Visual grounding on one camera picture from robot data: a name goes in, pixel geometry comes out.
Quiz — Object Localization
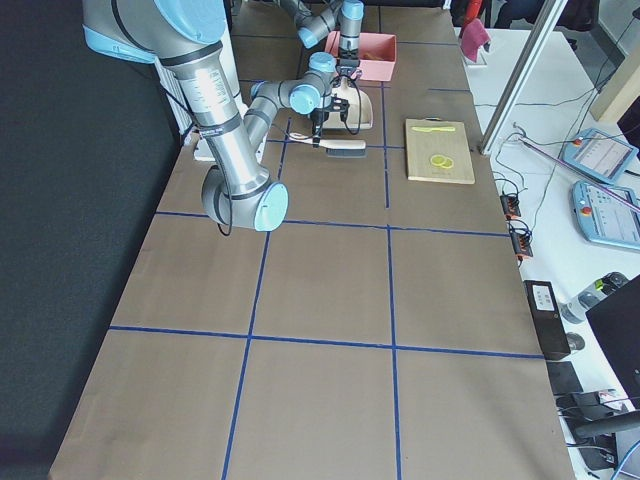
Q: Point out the bamboo cutting board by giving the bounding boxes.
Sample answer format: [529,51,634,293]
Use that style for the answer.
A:
[405,119,475,185]

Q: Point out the aluminium frame post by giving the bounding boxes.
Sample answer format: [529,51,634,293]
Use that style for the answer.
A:
[479,0,568,156]

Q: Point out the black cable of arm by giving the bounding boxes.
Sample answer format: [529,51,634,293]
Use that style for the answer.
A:
[319,74,366,139]

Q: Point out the far teach pendant tablet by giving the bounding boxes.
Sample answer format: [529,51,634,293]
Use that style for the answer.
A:
[561,128,639,185]

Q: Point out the near teach pendant tablet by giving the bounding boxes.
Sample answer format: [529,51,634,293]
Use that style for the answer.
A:
[571,181,639,250]

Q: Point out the plastic water bottle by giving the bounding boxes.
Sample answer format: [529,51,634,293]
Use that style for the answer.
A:
[560,271,629,324]

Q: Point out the lower lemon slice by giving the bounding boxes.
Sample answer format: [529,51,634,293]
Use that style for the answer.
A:
[439,158,454,169]

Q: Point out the magenta cloth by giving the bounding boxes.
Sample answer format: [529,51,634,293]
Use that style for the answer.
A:
[460,19,491,62]

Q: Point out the lemon slice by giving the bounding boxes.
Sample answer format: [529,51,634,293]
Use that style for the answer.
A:
[439,158,454,169]
[430,154,449,168]

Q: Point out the pink plastic bin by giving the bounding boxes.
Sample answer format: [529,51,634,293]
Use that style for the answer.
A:
[349,32,397,82]

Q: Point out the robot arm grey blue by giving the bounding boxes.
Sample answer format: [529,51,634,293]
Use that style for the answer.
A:
[82,1,336,232]
[275,0,364,78]

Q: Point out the cream plastic dustpan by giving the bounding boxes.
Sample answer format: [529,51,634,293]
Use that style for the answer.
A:
[331,76,373,134]

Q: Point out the cream hand brush black bristles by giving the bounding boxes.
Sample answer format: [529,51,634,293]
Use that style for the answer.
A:
[287,132,367,159]

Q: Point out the upper lemon slice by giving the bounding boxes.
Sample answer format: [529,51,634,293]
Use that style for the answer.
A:
[430,154,449,168]

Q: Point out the black power adapter box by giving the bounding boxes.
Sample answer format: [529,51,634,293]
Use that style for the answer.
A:
[523,280,571,361]

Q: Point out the green plastic knife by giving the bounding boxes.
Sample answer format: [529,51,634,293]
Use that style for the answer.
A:
[411,126,456,133]

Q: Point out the orange black usb hub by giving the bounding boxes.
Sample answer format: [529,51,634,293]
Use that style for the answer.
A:
[500,193,521,220]

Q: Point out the teach pendant tablet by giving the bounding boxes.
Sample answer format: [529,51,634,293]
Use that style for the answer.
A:
[561,128,639,185]
[571,181,639,250]

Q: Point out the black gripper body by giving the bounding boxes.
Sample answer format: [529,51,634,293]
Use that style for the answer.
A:
[309,95,350,131]
[336,43,360,75]

